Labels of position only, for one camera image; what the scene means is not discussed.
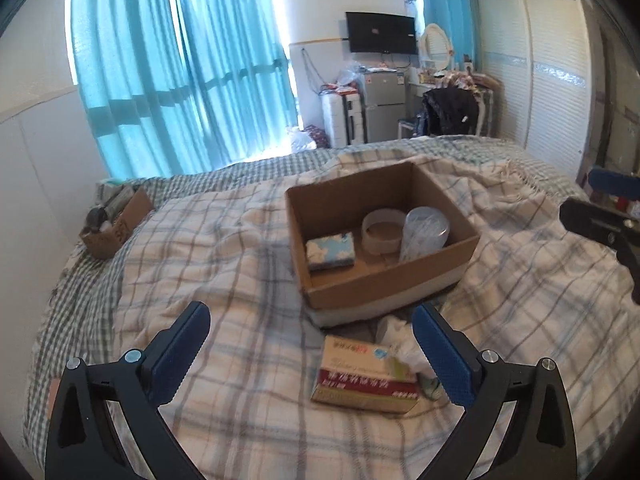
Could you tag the clear plastic round container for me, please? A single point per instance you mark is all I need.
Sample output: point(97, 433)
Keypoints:
point(426, 230)

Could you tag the black wall television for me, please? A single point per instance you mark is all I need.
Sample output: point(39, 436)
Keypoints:
point(381, 33)

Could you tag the green checked bed sheet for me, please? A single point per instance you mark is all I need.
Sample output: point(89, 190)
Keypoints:
point(79, 316)

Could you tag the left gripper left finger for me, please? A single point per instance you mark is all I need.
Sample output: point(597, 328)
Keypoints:
point(83, 442)

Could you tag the right teal curtain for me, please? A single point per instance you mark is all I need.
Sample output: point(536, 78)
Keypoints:
point(460, 19)

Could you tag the white louvered wardrobe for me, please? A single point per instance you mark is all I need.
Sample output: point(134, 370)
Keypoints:
point(541, 53)

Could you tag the green plastic hanger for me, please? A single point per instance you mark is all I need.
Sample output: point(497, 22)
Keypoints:
point(430, 387)

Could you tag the teal curtain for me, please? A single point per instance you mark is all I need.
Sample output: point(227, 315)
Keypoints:
point(136, 93)
point(239, 70)
point(460, 19)

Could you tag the white suitcase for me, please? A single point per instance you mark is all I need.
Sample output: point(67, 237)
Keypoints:
point(343, 118)

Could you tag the small cardboard box with clutter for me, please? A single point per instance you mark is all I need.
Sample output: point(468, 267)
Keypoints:
point(105, 242)

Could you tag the black jacket on chair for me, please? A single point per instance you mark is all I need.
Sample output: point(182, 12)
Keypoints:
point(449, 111)

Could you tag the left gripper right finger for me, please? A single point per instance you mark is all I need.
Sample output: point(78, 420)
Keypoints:
point(539, 442)

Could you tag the silver mini fridge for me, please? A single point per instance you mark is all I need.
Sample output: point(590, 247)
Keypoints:
point(383, 98)

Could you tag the white plastic bag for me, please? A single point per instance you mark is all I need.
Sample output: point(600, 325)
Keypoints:
point(300, 141)

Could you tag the plaid blanket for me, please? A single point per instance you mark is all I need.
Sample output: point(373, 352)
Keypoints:
point(244, 410)

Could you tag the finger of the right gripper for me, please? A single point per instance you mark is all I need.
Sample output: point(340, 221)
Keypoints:
point(602, 225)
point(614, 183)

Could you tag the white socks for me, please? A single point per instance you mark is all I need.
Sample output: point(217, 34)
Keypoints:
point(397, 335)

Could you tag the open cardboard box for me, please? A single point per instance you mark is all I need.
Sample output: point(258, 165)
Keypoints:
point(373, 285)

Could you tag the left teal curtain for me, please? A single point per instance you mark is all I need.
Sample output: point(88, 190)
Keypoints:
point(136, 93)

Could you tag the blue white tissue pack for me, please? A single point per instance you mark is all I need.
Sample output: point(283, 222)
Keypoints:
point(335, 251)

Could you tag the middle teal curtain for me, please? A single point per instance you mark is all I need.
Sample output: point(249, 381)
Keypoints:
point(239, 70)

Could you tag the red beige medicine box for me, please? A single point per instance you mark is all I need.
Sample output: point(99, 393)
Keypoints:
point(355, 374)

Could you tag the oval vanity mirror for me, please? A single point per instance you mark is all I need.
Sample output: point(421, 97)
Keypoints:
point(435, 48)

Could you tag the white tape roll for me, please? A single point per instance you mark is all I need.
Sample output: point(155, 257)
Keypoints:
point(381, 231)

